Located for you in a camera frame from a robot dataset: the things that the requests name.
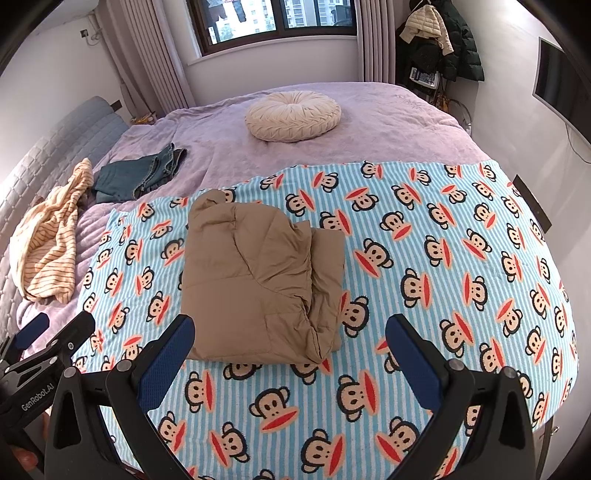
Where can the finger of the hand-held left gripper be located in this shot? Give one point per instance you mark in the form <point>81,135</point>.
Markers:
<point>30,332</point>
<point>69,337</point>

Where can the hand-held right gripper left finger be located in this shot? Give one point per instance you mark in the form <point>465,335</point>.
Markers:
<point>164,364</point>

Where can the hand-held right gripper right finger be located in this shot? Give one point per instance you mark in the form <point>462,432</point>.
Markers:
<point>415,364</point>

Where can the tan puffer jacket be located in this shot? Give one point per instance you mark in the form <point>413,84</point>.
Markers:
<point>258,281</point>

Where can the person's left hand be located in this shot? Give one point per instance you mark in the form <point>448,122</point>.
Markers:
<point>27,458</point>

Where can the yellow striped garment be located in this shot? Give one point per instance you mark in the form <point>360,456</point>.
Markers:
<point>46,244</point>

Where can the monkey print striped blanket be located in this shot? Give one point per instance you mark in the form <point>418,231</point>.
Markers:
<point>438,258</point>

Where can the folded blue jeans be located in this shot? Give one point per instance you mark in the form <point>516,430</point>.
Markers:
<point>124,177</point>

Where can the grey padded headboard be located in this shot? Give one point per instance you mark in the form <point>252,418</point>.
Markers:
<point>51,143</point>

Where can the purple bedspread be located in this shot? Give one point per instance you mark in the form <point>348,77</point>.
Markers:
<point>378,129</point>

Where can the round cream cushion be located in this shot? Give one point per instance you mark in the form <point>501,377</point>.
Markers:
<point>292,115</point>

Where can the printed bag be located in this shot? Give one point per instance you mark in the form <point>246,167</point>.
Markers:
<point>424,77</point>

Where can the grey pleated curtain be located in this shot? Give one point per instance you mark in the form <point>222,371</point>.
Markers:
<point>147,60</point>
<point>378,41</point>

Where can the hanging black coat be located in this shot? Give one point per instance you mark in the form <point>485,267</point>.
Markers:
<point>464,50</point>

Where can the white air conditioner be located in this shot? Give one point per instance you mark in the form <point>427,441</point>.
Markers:
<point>85,8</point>

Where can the hanging cream puffer jacket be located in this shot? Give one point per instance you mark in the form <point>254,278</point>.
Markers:
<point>427,23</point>

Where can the dark framed window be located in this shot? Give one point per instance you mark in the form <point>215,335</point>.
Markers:
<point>272,18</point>

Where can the wall mounted television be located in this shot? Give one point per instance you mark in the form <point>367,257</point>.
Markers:
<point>554,78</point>

